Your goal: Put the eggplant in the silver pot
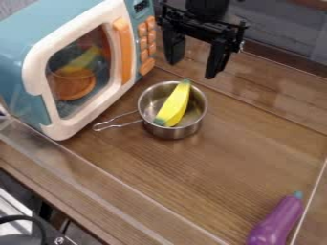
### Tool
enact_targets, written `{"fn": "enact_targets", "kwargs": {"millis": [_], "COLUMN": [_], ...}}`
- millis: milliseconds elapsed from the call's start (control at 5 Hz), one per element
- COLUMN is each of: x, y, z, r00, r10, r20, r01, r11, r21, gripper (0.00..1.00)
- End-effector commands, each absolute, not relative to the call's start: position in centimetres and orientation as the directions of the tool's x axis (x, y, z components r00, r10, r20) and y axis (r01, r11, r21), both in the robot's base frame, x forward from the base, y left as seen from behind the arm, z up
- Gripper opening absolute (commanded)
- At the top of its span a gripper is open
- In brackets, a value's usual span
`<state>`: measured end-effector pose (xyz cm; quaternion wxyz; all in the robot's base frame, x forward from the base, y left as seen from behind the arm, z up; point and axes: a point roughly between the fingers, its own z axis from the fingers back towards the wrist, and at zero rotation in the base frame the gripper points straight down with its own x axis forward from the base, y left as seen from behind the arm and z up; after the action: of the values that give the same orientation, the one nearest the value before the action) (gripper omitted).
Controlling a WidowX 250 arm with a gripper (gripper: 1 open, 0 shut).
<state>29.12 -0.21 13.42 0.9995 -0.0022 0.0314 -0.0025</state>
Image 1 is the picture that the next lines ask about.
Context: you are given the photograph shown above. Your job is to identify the yellow toy banana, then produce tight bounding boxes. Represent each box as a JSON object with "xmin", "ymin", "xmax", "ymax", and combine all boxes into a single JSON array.
[{"xmin": 154, "ymin": 79, "xmax": 193, "ymax": 127}]

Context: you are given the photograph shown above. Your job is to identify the purple toy eggplant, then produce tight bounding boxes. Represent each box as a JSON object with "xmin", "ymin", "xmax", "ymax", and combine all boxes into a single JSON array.
[{"xmin": 246, "ymin": 191, "xmax": 305, "ymax": 245}]

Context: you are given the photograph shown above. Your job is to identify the black device with screw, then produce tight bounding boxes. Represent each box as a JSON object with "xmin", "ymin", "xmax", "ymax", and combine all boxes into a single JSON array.
[{"xmin": 32, "ymin": 214, "xmax": 78, "ymax": 245}]

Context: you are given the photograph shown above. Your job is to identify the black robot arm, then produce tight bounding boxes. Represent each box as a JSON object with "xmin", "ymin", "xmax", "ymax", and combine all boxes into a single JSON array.
[{"xmin": 158, "ymin": 0, "xmax": 250, "ymax": 79}]

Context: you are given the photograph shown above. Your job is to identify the blue toy microwave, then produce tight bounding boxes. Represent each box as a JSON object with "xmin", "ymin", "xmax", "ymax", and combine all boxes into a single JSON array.
[{"xmin": 0, "ymin": 0, "xmax": 157, "ymax": 141}]

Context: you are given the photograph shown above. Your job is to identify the silver pot with handle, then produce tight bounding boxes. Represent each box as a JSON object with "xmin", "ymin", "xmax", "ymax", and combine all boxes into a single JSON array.
[{"xmin": 92, "ymin": 80, "xmax": 209, "ymax": 140}]

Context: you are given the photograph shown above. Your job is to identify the black cable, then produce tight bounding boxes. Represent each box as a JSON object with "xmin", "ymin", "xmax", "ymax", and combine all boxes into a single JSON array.
[{"xmin": 0, "ymin": 214, "xmax": 47, "ymax": 245}]

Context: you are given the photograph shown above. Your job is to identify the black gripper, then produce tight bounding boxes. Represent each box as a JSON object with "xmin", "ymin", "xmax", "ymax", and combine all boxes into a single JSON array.
[{"xmin": 159, "ymin": 3, "xmax": 249, "ymax": 79}]

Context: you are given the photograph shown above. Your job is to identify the orange plate inside microwave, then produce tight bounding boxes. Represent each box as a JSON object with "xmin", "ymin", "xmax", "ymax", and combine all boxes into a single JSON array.
[{"xmin": 47, "ymin": 68, "xmax": 96, "ymax": 101}]

